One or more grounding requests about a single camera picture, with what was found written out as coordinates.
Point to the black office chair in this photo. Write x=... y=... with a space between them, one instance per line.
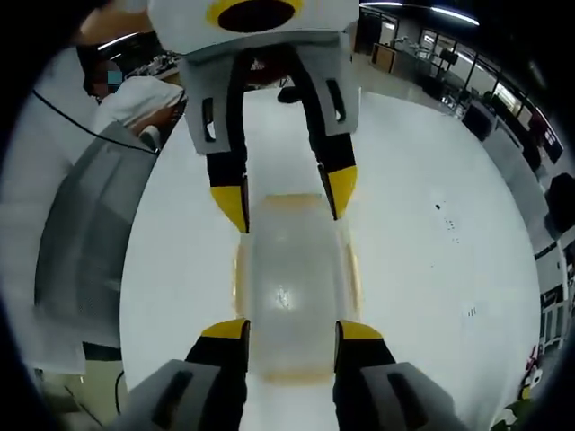
x=478 y=119
x=561 y=202

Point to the clear container with yellow buckle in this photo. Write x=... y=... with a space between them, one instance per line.
x=240 y=278

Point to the grey office chair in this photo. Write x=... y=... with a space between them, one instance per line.
x=90 y=233

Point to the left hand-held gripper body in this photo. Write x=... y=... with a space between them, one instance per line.
x=188 y=27

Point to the potted green plant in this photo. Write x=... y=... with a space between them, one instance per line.
x=514 y=415

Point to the wooden cabinet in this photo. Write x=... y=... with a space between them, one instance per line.
x=383 y=56

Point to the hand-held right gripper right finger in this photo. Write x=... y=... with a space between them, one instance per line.
x=368 y=386

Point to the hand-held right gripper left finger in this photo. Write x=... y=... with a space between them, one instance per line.
x=211 y=381

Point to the black white yellow toy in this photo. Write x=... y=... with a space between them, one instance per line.
x=533 y=384

